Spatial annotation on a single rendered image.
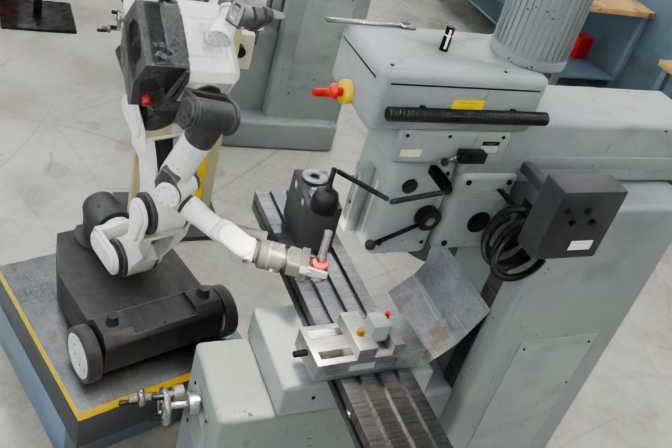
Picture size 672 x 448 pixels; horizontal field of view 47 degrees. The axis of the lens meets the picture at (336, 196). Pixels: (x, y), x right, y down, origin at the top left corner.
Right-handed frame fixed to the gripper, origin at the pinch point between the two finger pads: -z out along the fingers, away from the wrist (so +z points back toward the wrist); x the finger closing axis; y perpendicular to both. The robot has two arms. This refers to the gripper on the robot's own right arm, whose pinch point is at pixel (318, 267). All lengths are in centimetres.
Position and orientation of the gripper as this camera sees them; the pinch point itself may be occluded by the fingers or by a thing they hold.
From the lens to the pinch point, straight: 231.2
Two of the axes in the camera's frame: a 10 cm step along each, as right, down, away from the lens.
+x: 0.7, -5.5, 8.3
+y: -2.4, 8.0, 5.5
